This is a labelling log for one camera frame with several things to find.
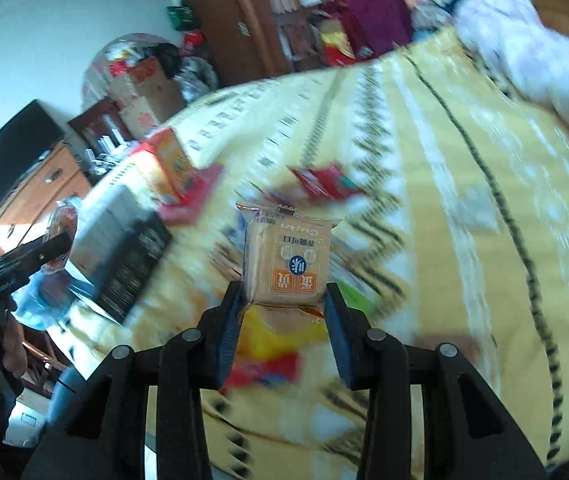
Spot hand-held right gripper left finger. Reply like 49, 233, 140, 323
22, 281, 246, 480

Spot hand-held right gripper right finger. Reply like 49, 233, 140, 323
323, 282, 548, 480

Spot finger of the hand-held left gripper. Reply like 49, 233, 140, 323
0, 232, 74, 278

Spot orange cracker packet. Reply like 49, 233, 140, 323
235, 201, 340, 317

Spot yellow snack packet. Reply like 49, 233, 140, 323
237, 305, 328, 361

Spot clear blue plastic bag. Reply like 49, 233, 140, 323
14, 255, 95, 331

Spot red orange snack packet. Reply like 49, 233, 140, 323
222, 352, 303, 392

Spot wooden dresser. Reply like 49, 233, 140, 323
0, 140, 92, 256

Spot black box with icons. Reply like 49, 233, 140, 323
98, 205, 172, 326

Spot black television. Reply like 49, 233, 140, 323
0, 100, 65, 191

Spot flat red box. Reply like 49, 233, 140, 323
157, 162, 225, 226

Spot dark wooden stand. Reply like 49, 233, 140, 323
68, 100, 135, 161

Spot orange cardboard box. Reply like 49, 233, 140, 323
132, 127, 200, 206

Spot whitish snack packet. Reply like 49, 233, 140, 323
447, 185, 503, 233

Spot yellow patterned blanket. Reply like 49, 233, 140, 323
47, 25, 569, 480

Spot brown cardboard box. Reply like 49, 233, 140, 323
122, 57, 185, 126

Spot green box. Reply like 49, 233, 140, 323
167, 5, 198, 31

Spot wooden wardrobe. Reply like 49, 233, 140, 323
172, 0, 345, 86

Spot maroon cloth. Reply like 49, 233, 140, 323
339, 0, 415, 56

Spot lilac floral duvet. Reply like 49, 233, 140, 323
452, 0, 569, 161

